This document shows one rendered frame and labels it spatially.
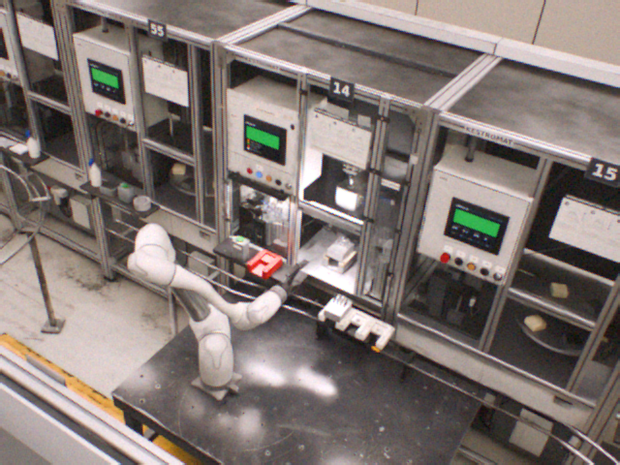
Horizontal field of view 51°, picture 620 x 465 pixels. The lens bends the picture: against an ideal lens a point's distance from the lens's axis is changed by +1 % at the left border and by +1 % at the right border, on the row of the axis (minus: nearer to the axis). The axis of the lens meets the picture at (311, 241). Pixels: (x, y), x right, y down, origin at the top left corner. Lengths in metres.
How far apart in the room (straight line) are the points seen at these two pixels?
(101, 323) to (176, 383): 1.44
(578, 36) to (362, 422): 4.16
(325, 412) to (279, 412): 0.22
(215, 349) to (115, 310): 1.74
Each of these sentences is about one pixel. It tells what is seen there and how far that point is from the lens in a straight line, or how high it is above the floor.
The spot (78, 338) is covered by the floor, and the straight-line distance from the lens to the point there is 4.52.
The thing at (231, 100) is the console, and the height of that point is 1.78.
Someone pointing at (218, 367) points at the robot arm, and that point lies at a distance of 3.05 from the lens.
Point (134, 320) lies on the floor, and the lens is 4.56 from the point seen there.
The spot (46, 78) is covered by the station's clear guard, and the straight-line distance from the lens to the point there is 4.32.
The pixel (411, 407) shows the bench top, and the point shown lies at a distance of 3.23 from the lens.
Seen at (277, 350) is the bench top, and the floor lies 0.68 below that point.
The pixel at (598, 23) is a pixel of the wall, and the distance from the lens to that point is 6.17.
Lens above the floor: 3.16
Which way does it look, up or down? 37 degrees down
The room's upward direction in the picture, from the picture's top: 5 degrees clockwise
